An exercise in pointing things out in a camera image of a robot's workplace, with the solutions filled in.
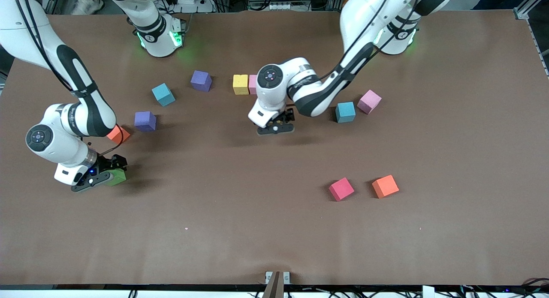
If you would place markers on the brown paper table cover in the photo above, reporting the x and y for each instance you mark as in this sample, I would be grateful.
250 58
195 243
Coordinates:
257 225

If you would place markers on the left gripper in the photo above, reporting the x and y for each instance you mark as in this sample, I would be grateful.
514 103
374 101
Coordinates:
288 115

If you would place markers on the purple foam block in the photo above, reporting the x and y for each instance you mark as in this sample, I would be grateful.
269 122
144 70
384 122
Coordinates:
201 80
145 121

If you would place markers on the cyan foam block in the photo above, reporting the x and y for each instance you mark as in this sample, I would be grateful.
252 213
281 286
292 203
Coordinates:
346 112
163 94

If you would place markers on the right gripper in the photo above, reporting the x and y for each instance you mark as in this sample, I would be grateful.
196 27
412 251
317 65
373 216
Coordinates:
105 164

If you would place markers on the pink foam block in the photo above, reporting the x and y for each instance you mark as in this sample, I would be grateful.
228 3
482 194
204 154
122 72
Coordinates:
252 85
369 101

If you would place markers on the red foam block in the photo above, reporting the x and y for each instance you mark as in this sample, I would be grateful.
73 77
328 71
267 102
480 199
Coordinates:
341 189

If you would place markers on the metal table edge bracket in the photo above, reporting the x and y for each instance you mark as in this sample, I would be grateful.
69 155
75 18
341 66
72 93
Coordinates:
277 281

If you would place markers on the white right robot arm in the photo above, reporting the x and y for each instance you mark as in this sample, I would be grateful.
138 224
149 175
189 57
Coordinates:
25 32

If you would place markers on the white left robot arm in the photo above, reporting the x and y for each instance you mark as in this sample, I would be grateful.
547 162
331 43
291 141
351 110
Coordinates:
364 15

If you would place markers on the aluminium table edge rail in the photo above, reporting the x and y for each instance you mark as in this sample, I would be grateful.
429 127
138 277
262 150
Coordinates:
541 53

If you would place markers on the yellow foam block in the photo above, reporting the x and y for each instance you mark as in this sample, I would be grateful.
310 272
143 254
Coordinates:
240 84

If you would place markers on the orange foam block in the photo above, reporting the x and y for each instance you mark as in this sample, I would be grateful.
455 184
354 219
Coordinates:
385 186
121 136

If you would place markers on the green foam block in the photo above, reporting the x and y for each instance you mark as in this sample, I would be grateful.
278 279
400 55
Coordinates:
117 178

